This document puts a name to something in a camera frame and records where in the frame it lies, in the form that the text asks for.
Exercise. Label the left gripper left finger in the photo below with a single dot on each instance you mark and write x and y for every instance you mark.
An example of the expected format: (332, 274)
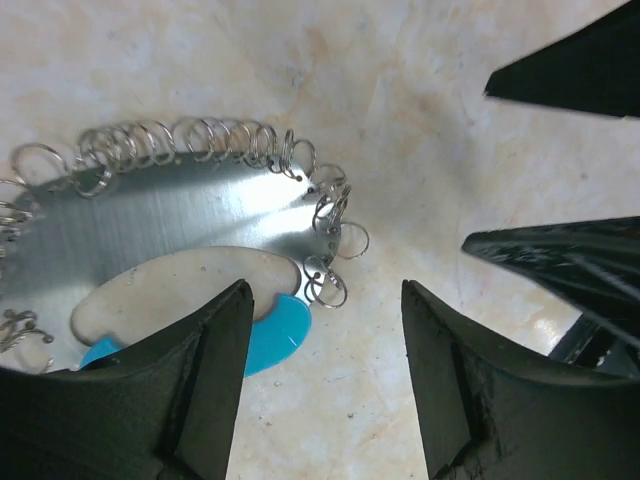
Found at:
(162, 408)

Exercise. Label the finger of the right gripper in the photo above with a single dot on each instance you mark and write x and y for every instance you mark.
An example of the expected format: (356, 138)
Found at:
(592, 265)
(594, 70)

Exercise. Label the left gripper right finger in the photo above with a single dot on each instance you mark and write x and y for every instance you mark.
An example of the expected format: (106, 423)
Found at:
(489, 408)

